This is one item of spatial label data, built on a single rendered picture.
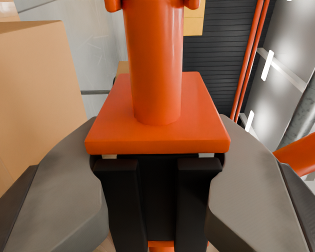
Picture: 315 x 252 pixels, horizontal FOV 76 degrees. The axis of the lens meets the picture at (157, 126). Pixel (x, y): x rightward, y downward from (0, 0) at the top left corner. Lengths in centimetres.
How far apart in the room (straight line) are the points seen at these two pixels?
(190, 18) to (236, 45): 469
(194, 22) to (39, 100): 731
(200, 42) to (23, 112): 1097
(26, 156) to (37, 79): 8
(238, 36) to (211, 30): 139
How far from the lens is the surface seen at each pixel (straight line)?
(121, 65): 237
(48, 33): 29
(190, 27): 750
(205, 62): 1148
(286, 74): 944
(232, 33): 1138
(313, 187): 216
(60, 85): 29
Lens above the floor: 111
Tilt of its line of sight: 2 degrees down
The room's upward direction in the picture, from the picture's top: 89 degrees clockwise
